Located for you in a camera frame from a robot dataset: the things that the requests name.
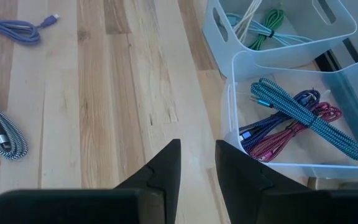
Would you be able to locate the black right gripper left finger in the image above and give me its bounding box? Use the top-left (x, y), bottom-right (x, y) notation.
top-left (0, 138), bottom-right (182, 224)

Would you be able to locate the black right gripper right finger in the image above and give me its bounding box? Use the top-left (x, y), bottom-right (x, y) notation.
top-left (214, 139), bottom-right (358, 224)

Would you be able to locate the red braided USB cable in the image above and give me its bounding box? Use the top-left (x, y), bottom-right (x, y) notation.
top-left (247, 101), bottom-right (343, 164)

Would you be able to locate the dark purple braided USB cable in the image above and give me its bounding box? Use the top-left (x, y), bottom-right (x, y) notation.
top-left (238, 89), bottom-right (321, 152)

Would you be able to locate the teal braided USB cable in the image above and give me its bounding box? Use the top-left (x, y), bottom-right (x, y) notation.
top-left (249, 77), bottom-right (358, 163)

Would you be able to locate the light blue USB cable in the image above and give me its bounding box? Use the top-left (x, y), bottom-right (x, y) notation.
top-left (225, 12), bottom-right (314, 45)

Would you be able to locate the black white braided USB cable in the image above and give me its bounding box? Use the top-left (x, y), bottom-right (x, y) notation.
top-left (0, 82), bottom-right (29, 162)

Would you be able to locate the cream USB cable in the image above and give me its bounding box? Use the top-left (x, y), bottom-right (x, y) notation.
top-left (232, 0), bottom-right (262, 44)

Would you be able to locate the green USB cable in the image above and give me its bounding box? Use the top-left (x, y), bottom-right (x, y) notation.
top-left (247, 8), bottom-right (286, 51)

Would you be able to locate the lilac USB cable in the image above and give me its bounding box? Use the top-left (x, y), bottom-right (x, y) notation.
top-left (0, 13), bottom-right (60, 46)

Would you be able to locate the white plastic bin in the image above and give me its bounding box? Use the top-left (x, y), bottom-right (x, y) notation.
top-left (201, 0), bottom-right (358, 79)

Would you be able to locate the clear plastic bin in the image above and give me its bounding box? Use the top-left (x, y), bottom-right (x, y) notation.
top-left (221, 50), bottom-right (358, 180)

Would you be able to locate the black aluminium table frame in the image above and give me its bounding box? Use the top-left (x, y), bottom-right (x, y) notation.
top-left (314, 37), bottom-right (358, 73)

